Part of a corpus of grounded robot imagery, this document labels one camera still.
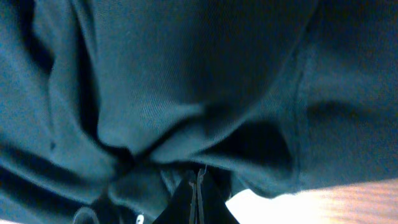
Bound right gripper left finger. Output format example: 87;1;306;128
153;174;196;224

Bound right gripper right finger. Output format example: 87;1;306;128
196;169;239;224

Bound black t-shirt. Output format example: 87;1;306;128
1;0;397;223

